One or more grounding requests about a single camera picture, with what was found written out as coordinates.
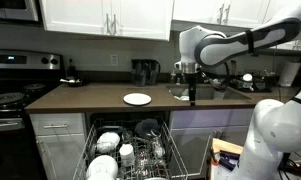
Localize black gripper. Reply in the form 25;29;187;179
188;74;196;106

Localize white plate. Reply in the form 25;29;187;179
86;155;119;180
123;93;152;106

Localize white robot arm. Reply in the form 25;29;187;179
178;0;301;180

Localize white plate on counter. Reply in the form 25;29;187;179
123;93;152;106

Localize white bowl in rack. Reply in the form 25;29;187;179
97;132;120;153

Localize kitchen sink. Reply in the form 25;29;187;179
167;85;250;101

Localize white upper cabinets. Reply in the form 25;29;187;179
39;0;301;41

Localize wooden board with tools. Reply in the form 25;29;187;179
208;138;243;180

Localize white mug with text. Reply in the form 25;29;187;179
119;144;135;167

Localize white drawer cabinet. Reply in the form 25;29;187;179
30;113;86;180

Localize stainless steel stove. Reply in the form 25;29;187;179
0;49;64;180

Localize microwave oven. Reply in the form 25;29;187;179
0;0;39;22

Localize wall power outlet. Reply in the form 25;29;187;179
110;55;118;66

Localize wire dishwasher rack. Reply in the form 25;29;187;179
71;119;188;180

